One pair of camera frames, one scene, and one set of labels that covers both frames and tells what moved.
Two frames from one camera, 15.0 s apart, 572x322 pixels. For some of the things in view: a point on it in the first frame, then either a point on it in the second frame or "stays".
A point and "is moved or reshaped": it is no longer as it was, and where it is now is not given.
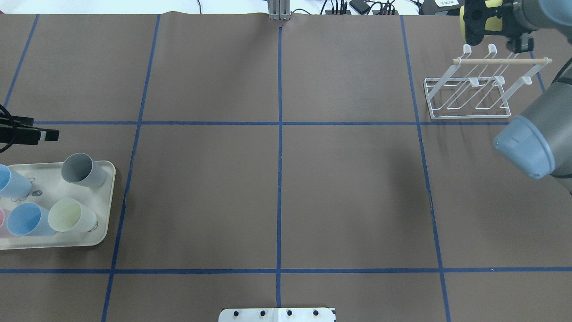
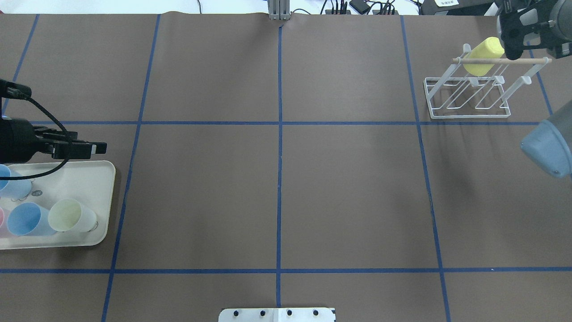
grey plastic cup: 80,167 is moved or reshaped
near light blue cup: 29,219 stays
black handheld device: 361,6 stays
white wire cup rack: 479,88 stays
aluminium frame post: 279,10 stays
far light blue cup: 14,184 stays
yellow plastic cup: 492,23 to 490,48
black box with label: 440,7 stays
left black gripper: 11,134 to 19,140
